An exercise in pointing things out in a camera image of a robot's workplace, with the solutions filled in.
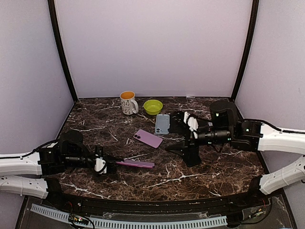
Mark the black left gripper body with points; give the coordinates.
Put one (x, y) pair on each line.
(101, 157)

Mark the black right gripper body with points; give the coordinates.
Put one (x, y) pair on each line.
(190, 139)

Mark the black phone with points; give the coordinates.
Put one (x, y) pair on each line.
(176, 125)
(132, 163)

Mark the light blue phone case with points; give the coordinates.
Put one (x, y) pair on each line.
(162, 125)

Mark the black phone case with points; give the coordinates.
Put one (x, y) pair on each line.
(190, 154)

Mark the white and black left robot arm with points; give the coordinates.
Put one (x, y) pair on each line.
(24, 174)

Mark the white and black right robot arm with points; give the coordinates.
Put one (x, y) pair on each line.
(250, 135)

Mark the lime green plastic bowl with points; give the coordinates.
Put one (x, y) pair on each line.
(153, 107)

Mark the small green circuit board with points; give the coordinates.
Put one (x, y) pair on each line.
(77, 220)

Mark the white patterned mug orange inside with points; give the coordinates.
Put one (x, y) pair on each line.
(128, 103)

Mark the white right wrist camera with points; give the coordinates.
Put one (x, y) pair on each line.
(191, 121)

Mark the white slotted cable duct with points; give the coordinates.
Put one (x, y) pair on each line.
(130, 221)

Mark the black front table rail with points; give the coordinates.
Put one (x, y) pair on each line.
(97, 206)

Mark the black right corner post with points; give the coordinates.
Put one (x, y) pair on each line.
(246, 51)

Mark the black corner post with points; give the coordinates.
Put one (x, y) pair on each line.
(246, 51)
(60, 49)

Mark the black left corner post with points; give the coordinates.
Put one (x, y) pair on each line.
(60, 49)

